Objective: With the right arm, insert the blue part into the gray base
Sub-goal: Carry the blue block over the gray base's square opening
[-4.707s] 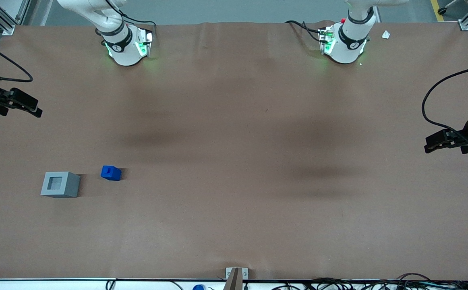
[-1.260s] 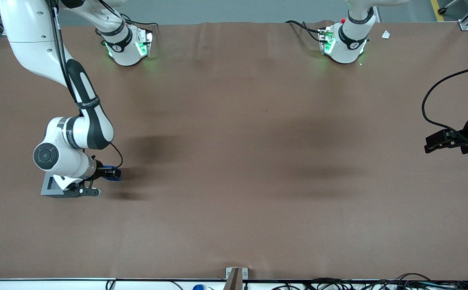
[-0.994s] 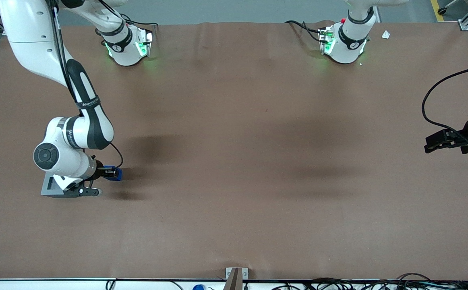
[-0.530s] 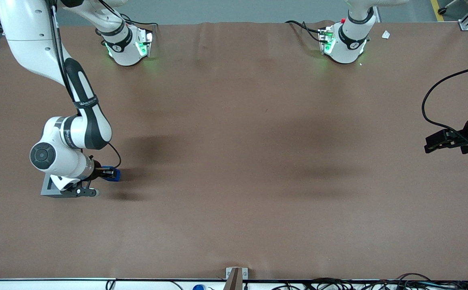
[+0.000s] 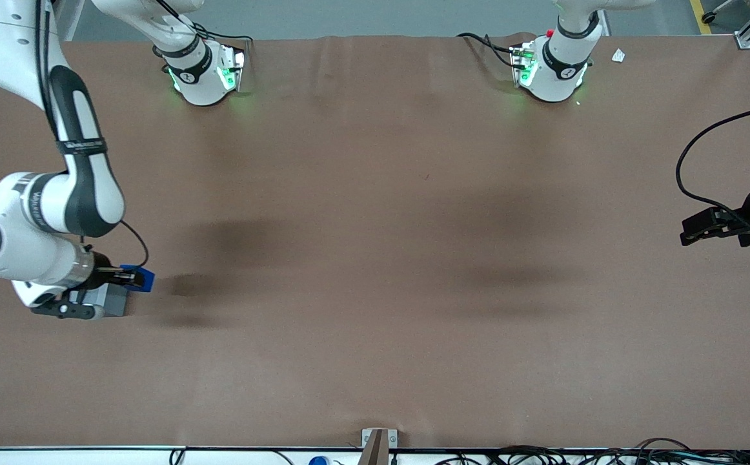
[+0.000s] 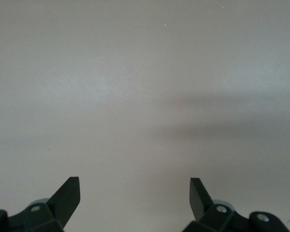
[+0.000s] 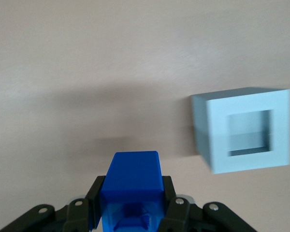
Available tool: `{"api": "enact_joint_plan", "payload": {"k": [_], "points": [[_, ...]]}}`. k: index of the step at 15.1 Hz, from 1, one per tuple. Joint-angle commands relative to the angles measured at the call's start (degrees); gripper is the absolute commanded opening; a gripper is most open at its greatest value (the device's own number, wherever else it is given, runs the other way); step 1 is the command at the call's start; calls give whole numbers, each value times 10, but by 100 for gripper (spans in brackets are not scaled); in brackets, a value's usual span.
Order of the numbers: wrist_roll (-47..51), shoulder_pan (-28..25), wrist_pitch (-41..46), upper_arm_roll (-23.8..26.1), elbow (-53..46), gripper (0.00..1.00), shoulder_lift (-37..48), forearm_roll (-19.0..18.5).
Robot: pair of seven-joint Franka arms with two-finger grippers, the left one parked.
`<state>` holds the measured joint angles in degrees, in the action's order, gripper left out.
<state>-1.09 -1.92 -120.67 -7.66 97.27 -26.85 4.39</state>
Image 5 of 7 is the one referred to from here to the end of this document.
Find gray square base block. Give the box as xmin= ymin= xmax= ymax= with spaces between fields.
xmin=68 ymin=284 xmax=131 ymax=318

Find black right base cable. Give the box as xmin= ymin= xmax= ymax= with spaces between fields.
xmin=156 ymin=0 xmax=253 ymax=72

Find blue plastic part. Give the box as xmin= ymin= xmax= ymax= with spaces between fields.
xmin=120 ymin=263 xmax=156 ymax=293

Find brown table mat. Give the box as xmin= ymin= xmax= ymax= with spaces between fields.
xmin=0 ymin=32 xmax=750 ymax=450

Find black left base cable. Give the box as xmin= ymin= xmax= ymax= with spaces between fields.
xmin=456 ymin=32 xmax=525 ymax=70

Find black tangled floor cables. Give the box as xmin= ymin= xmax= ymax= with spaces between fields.
xmin=433 ymin=437 xmax=750 ymax=465

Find black caster wheel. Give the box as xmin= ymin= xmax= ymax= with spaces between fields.
xmin=702 ymin=0 xmax=737 ymax=25

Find long black left wrist cable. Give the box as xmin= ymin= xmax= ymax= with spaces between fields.
xmin=675 ymin=102 xmax=750 ymax=220

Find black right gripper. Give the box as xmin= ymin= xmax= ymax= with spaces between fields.
xmin=88 ymin=253 xmax=147 ymax=290

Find black base cable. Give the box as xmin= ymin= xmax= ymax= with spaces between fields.
xmin=156 ymin=0 xmax=253 ymax=72
xmin=456 ymin=32 xmax=525 ymax=70

